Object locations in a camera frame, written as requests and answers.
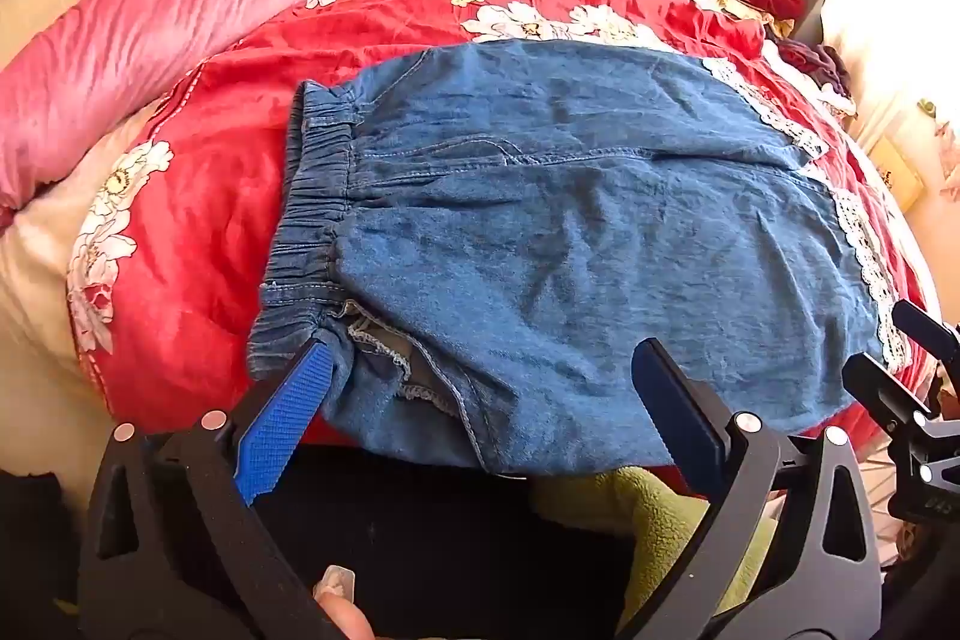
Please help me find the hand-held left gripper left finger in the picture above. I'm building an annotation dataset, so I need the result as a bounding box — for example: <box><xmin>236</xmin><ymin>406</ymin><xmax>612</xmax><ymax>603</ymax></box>
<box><xmin>77</xmin><ymin>337</ymin><xmax>347</xmax><ymax>640</ymax></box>

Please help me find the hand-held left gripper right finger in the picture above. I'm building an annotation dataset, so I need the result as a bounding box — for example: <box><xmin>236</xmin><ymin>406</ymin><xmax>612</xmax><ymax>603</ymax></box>
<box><xmin>621</xmin><ymin>338</ymin><xmax>883</xmax><ymax>640</ymax></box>

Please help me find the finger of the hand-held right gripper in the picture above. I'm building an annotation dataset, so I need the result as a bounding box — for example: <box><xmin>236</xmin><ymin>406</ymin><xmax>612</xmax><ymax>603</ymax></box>
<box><xmin>842</xmin><ymin>352</ymin><xmax>940</xmax><ymax>455</ymax></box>
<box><xmin>891</xmin><ymin>299</ymin><xmax>960</xmax><ymax>357</ymax></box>

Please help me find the blue denim pants lace trim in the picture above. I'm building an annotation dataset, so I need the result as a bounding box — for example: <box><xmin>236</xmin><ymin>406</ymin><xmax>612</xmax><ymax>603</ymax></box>
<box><xmin>246</xmin><ymin>40</ymin><xmax>913</xmax><ymax>474</ymax></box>

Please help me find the person's left hand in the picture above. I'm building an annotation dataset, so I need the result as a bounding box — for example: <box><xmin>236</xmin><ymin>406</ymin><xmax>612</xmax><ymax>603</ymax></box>
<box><xmin>313</xmin><ymin>565</ymin><xmax>376</xmax><ymax>640</ymax></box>

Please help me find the green fleece cloth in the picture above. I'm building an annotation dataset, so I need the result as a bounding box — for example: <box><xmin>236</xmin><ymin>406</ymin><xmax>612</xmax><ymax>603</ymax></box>
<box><xmin>527</xmin><ymin>464</ymin><xmax>779</xmax><ymax>633</ymax></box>

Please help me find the yellow box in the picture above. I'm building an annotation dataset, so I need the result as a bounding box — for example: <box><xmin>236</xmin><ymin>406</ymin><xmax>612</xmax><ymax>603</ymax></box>
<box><xmin>872</xmin><ymin>136</ymin><xmax>925</xmax><ymax>211</ymax></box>

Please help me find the pink hanging garment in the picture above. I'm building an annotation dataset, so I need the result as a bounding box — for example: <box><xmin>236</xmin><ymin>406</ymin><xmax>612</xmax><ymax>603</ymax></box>
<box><xmin>916</xmin><ymin>98</ymin><xmax>960</xmax><ymax>200</ymax></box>

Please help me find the red floral blanket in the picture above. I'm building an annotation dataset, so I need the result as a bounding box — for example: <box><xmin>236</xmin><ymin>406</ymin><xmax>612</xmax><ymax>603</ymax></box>
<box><xmin>0</xmin><ymin>0</ymin><xmax>947</xmax><ymax>457</ymax></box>

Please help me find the purple cloth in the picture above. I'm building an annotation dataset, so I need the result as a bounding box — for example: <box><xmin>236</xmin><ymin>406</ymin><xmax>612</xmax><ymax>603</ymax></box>
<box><xmin>778</xmin><ymin>38</ymin><xmax>854</xmax><ymax>95</ymax></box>

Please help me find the pink quilt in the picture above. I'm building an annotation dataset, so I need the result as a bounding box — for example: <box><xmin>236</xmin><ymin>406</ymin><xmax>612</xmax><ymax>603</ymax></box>
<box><xmin>0</xmin><ymin>0</ymin><xmax>456</xmax><ymax>230</ymax></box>

